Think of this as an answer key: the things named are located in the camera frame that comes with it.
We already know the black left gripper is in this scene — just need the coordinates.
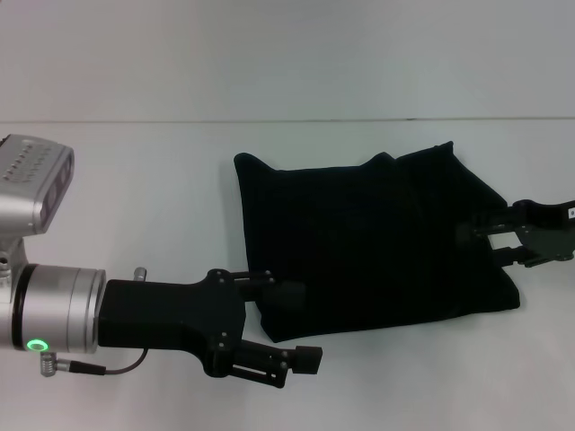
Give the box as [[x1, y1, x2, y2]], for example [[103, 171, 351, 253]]
[[96, 267, 324, 390]]

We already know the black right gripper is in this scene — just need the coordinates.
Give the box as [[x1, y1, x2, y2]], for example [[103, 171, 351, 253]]
[[456, 199, 575, 269]]

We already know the black t-shirt with FREE print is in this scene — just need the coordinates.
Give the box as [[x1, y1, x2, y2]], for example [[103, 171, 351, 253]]
[[233, 140, 522, 345]]

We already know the dark red left arm cable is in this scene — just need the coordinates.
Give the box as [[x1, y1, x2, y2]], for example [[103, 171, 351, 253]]
[[38, 346, 150, 380]]

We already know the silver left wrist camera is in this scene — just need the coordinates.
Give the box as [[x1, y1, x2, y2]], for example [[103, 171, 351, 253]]
[[0, 133, 75, 282]]

